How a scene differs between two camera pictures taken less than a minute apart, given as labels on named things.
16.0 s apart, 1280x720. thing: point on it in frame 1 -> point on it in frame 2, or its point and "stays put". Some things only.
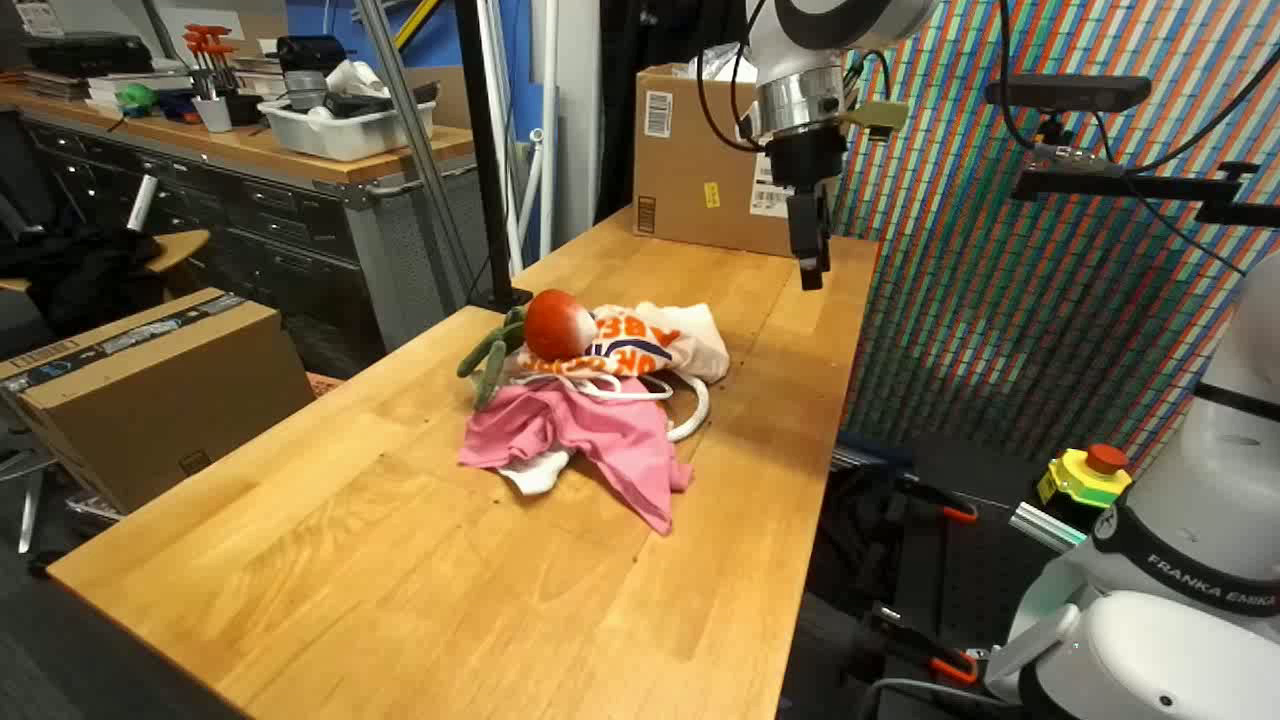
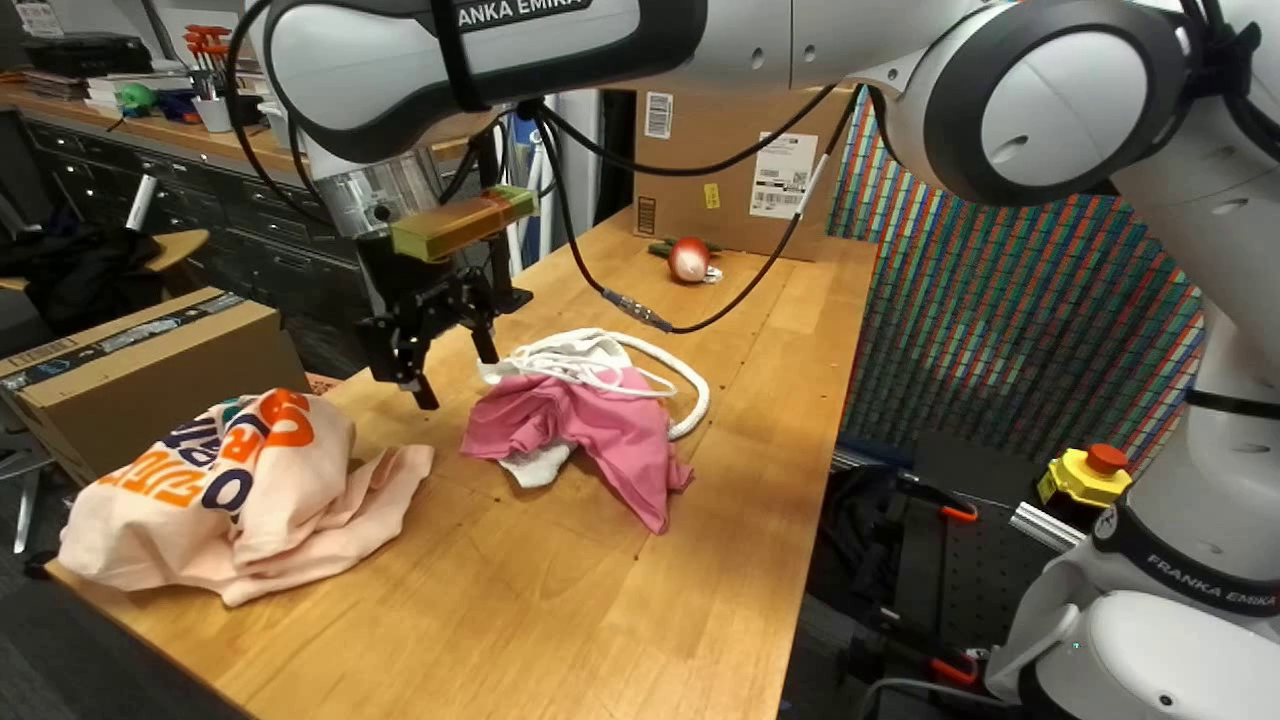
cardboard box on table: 696,164 stays put
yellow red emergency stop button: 1089,473 stays put
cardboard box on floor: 144,392 stays put
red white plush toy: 554,326 -> 688,261
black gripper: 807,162 -> 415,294
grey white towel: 537,473 stays put
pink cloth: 631,440 stays put
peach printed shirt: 650,338 -> 242,501
